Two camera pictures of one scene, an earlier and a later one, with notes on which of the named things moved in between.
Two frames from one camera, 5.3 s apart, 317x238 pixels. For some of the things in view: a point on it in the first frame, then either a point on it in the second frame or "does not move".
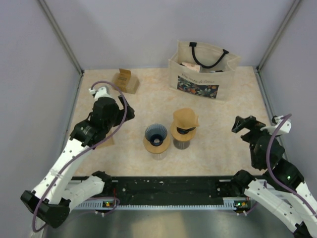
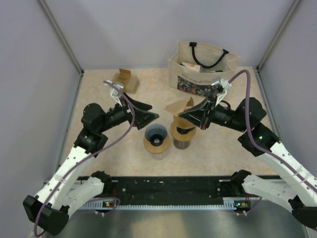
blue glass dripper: [156, 133] does not move
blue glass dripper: [184, 131] does not move
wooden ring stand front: [157, 149] does not move
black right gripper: [249, 123] → [198, 114]
